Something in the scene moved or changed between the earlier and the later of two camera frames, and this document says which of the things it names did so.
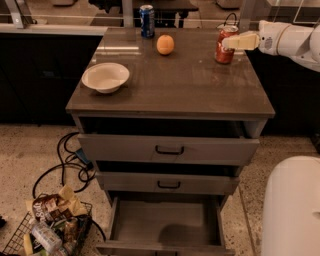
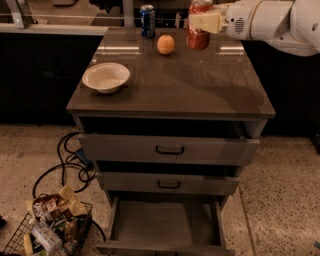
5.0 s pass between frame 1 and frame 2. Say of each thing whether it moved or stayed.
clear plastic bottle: stayed
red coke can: moved
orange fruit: stayed
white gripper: moved
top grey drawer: stayed
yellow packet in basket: stayed
